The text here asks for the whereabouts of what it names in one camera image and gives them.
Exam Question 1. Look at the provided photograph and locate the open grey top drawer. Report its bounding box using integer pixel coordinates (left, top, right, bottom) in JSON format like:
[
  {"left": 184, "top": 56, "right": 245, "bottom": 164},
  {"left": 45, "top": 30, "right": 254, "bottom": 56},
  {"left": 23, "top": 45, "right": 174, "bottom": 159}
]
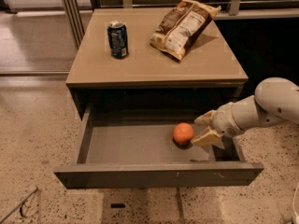
[{"left": 54, "top": 105, "right": 263, "bottom": 189}]

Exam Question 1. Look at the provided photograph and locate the brown chip bag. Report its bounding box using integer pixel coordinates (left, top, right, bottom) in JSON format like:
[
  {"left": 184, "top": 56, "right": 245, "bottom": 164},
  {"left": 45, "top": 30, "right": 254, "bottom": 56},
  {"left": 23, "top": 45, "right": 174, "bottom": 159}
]
[{"left": 150, "top": 0, "right": 221, "bottom": 61}]

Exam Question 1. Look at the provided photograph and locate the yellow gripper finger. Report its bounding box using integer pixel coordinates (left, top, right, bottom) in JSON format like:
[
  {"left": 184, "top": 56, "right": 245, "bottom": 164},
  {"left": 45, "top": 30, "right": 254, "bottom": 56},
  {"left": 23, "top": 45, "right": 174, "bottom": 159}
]
[
  {"left": 194, "top": 110, "right": 216, "bottom": 126},
  {"left": 191, "top": 126, "right": 224, "bottom": 149}
]

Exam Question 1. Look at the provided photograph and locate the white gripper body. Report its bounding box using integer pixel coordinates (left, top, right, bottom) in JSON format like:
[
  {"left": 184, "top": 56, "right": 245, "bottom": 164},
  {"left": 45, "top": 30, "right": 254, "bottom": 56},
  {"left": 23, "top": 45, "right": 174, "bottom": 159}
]
[{"left": 212, "top": 102, "right": 244, "bottom": 138}]

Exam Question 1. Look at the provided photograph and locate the white cable on floor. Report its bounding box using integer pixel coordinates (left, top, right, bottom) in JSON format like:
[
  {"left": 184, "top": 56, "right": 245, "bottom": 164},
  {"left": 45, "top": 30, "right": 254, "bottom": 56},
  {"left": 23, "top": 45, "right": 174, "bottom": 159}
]
[{"left": 291, "top": 180, "right": 299, "bottom": 224}]

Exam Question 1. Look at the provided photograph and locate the metal bar on floor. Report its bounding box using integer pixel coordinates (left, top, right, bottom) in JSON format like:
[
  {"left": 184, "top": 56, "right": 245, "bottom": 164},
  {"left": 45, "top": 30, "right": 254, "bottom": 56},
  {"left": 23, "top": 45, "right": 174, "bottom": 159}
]
[{"left": 0, "top": 187, "right": 38, "bottom": 224}]

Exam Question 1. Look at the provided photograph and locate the orange fruit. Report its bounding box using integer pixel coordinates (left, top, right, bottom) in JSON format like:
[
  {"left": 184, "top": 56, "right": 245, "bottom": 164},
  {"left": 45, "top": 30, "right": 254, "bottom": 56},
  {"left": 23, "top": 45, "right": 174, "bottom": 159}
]
[{"left": 172, "top": 122, "right": 194, "bottom": 146}]

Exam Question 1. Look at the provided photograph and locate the dark blue soda can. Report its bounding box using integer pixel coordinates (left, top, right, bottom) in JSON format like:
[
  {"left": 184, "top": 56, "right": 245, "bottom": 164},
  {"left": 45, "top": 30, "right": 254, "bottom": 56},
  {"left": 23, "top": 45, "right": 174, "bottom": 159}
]
[{"left": 107, "top": 21, "right": 128, "bottom": 59}]

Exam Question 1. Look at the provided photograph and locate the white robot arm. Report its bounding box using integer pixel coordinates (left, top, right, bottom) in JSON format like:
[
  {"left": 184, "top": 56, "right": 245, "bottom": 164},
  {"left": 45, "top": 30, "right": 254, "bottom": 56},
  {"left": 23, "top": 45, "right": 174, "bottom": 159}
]
[{"left": 191, "top": 77, "right": 299, "bottom": 147}]

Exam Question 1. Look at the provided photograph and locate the small black floor object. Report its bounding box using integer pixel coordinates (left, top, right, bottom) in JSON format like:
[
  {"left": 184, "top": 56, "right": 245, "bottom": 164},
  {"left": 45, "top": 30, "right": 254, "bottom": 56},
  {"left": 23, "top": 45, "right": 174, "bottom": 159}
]
[{"left": 110, "top": 203, "right": 125, "bottom": 208}]

